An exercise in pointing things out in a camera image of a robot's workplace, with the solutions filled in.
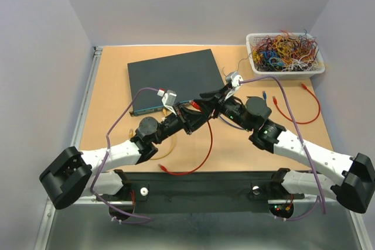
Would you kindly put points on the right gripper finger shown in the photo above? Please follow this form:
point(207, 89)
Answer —
point(208, 108)
point(216, 95)

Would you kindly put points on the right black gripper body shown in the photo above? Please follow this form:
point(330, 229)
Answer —
point(229, 108)

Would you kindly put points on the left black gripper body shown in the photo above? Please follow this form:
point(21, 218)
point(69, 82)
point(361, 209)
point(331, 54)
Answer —
point(173, 123)

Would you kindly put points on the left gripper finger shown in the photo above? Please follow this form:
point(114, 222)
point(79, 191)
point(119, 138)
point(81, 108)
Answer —
point(193, 110)
point(195, 120)

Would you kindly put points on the dark blue network switch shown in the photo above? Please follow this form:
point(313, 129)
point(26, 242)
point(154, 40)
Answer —
point(187, 74)

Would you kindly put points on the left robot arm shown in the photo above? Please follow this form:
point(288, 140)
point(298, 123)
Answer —
point(68, 176)

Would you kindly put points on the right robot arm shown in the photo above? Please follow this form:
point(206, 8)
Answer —
point(347, 179)

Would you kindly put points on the black base mat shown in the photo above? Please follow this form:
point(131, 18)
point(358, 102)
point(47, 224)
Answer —
point(201, 192)

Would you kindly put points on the white plastic basket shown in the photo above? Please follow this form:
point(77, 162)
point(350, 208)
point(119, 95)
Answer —
point(285, 55)

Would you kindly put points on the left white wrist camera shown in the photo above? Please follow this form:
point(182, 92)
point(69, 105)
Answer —
point(168, 98)

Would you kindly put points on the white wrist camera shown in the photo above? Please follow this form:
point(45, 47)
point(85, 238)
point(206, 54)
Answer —
point(233, 81)
point(168, 98)

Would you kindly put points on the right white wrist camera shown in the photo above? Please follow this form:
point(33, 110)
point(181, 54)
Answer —
point(233, 81)

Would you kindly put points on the aluminium front rail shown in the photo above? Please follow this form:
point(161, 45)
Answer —
point(306, 184)

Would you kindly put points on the aluminium rail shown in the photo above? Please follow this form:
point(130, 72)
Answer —
point(306, 184)
point(48, 215)

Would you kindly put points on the aluminium left side rail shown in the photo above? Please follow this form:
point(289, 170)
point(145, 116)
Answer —
point(48, 215)

